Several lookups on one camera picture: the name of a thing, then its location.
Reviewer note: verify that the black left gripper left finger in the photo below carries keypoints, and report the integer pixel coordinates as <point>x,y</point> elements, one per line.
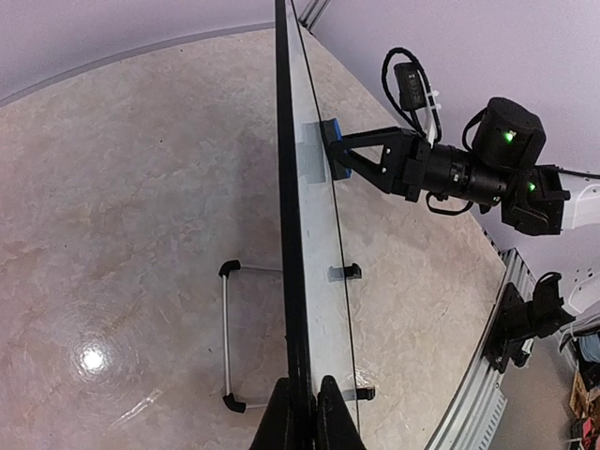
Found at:
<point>276,430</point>

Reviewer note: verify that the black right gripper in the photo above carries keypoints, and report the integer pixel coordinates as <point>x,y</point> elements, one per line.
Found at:
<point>392,159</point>

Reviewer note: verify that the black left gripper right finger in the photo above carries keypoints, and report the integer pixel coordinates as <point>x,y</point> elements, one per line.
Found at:
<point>335,429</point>

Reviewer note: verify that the blue whiteboard eraser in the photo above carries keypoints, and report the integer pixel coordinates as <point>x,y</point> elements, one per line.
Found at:
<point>331,134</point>

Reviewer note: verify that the white whiteboard black frame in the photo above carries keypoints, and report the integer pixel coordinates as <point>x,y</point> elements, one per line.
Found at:
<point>316,303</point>

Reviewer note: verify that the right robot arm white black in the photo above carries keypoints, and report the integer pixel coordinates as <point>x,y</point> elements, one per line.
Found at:
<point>498,168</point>

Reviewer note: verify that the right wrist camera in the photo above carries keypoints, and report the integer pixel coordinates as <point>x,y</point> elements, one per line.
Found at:
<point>406,86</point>

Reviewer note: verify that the right aluminium frame post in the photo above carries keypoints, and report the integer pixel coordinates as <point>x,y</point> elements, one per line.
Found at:
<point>312,12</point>

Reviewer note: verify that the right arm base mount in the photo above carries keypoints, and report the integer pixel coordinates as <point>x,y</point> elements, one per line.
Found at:
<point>518,321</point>

